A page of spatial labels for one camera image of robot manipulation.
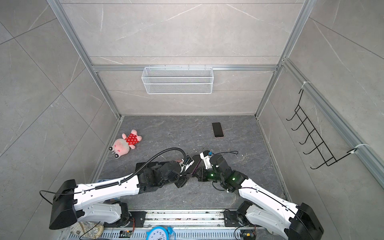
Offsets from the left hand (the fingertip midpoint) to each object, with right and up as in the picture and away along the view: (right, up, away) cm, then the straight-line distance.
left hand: (190, 169), depth 74 cm
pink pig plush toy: (-45, +10, +19) cm, 50 cm away
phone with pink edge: (+20, +19, +37) cm, 46 cm away
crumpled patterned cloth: (-42, -22, -13) cm, 49 cm away
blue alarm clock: (-14, -28, -6) cm, 32 cm away
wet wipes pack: (-50, -8, +7) cm, 51 cm away
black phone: (+3, +6, -1) cm, 7 cm away
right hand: (+2, -2, +1) cm, 3 cm away
